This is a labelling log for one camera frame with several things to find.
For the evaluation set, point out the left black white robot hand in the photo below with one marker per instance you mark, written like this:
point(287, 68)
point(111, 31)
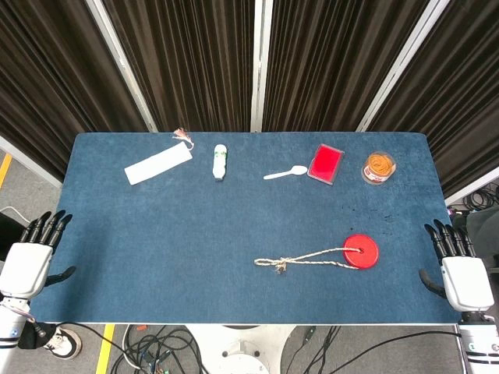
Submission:
point(25, 269)

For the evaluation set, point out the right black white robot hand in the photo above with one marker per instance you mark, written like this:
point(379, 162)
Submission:
point(466, 282)

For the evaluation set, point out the red round bead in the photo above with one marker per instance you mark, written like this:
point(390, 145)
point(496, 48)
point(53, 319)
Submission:
point(366, 259)

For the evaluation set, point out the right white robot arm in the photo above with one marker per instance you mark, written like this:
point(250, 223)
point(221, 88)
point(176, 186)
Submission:
point(481, 346)

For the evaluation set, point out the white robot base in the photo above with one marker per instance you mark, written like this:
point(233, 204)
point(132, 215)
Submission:
point(241, 348)

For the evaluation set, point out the black garment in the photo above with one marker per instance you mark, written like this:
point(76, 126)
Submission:
point(11, 230)

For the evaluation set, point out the dark green bag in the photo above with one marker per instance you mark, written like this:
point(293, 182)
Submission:
point(481, 222)

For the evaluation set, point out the black trouser leg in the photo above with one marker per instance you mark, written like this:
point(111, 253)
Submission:
point(29, 339)

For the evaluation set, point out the black and white sneaker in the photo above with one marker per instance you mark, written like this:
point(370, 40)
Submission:
point(64, 343)

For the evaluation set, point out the yellow floor tape strip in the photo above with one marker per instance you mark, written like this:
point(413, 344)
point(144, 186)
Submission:
point(105, 348)
point(5, 169)

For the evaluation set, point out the jar of rubber bands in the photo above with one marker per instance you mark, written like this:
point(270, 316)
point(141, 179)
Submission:
point(379, 167)

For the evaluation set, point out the white bookmark with tassel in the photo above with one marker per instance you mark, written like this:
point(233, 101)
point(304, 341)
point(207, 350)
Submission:
point(158, 165)

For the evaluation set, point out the red ink pad box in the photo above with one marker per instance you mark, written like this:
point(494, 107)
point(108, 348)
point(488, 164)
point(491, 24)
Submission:
point(326, 163)

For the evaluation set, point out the dark brown curtain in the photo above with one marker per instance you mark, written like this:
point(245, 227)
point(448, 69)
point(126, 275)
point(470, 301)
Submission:
point(331, 62)
point(47, 78)
point(460, 97)
point(187, 62)

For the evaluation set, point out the blue felt table mat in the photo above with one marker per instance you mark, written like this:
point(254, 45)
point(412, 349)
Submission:
point(218, 233)

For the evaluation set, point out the white plastic spoon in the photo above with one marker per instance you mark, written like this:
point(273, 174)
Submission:
point(298, 170)

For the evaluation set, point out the small white bottle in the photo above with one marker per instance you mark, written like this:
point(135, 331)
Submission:
point(220, 163)

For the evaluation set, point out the white metal frame post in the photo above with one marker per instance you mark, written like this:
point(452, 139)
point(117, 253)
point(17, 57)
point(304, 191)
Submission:
point(260, 66)
point(401, 70)
point(121, 66)

